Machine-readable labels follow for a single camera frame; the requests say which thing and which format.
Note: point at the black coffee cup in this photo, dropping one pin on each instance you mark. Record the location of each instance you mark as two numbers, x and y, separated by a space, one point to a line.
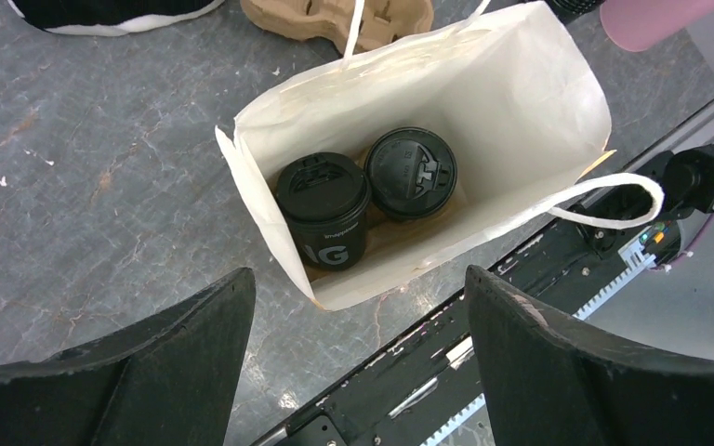
573 8
334 244

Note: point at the remaining cardboard carrier stack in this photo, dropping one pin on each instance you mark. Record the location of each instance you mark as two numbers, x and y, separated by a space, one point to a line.
382 21

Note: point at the pink straw holder cup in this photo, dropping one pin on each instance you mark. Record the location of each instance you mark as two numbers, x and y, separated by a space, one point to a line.
637 25

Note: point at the black white striped cloth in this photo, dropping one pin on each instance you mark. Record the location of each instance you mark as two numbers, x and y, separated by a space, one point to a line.
108 17

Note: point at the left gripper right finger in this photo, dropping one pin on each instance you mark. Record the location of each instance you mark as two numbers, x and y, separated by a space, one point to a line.
551 379

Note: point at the brown cardboard cup carrier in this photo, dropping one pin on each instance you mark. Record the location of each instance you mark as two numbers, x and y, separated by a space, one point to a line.
382 230

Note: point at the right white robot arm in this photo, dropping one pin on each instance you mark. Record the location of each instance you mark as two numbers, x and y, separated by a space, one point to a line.
688 183

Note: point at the brown paper bag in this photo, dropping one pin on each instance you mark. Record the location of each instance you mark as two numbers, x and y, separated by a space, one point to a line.
507 90

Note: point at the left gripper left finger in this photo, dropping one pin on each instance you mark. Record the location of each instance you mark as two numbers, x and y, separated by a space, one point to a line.
169 379

